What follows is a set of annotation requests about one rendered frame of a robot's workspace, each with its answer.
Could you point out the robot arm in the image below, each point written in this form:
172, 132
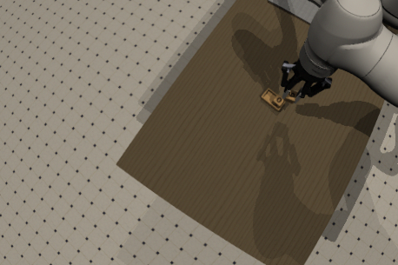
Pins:
350, 35

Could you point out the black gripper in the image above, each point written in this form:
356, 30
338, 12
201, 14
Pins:
297, 77

